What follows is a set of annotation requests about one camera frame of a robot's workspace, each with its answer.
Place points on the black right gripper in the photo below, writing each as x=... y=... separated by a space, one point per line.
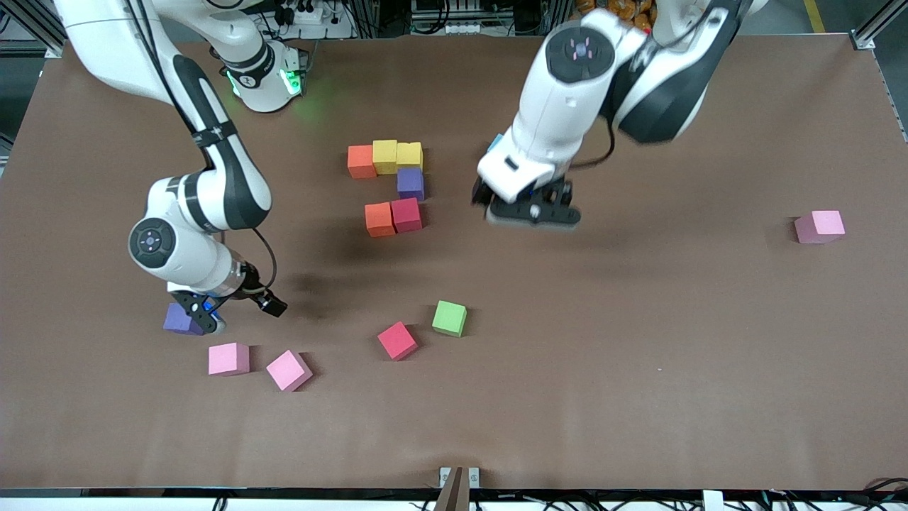
x=250 y=289

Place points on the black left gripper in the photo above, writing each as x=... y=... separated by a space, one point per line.
x=480 y=192

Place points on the pink foam cube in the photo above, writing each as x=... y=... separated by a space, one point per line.
x=228 y=358
x=289 y=370
x=819 y=227

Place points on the purple foam cube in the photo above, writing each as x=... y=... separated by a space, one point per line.
x=411 y=184
x=177 y=323

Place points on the red foam cube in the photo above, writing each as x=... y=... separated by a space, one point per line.
x=397 y=341
x=406 y=215

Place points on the yellow foam cube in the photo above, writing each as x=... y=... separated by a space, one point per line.
x=409 y=155
x=385 y=157

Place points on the orange foam cube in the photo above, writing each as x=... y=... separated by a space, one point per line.
x=379 y=219
x=361 y=162

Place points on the green foam cube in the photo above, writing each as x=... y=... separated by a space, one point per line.
x=449 y=318

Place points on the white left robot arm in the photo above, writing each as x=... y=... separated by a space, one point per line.
x=567 y=106

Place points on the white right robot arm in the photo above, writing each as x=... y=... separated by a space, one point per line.
x=213 y=191

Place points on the blue foam cube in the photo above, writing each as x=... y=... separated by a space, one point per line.
x=496 y=140

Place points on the white power strip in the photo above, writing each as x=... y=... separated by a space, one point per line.
x=464 y=28
x=308 y=15

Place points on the bag of orange fruits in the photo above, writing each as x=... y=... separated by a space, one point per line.
x=628 y=11

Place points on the brown paper table cover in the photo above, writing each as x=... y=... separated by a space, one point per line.
x=638 y=390

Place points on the small white box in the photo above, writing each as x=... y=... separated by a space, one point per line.
x=712 y=501

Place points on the small metal bracket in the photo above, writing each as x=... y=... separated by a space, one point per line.
x=445 y=477

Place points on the aluminium frame profile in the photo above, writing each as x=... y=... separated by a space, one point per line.
x=864 y=40
x=28 y=48

